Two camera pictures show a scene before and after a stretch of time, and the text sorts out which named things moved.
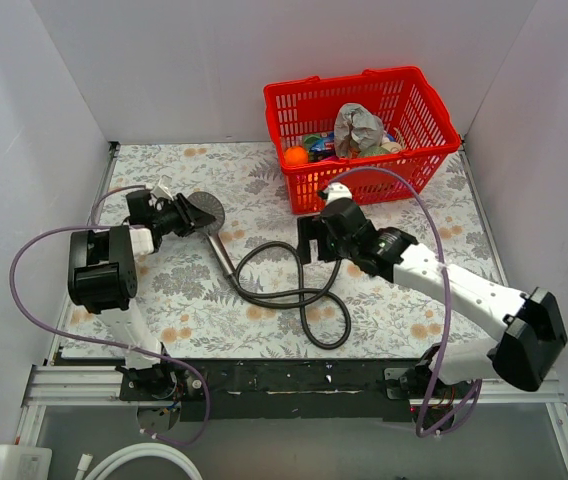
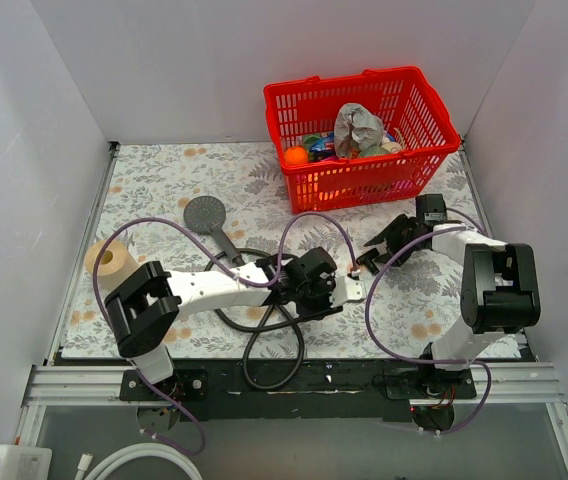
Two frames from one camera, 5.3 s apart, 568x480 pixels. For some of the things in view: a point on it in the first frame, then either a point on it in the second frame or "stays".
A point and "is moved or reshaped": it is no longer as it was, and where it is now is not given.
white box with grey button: (14, 462) stays
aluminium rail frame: (49, 385) stays
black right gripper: (311, 239) → (399, 237)
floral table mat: (242, 291) stays
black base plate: (279, 390) stays
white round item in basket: (392, 147) stays
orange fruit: (296, 155) stays
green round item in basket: (374, 151) stays
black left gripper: (182, 213) → (328, 293)
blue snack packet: (324, 145) stays
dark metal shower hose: (318, 292) → (300, 366)
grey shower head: (211, 204) is moved or reshaped
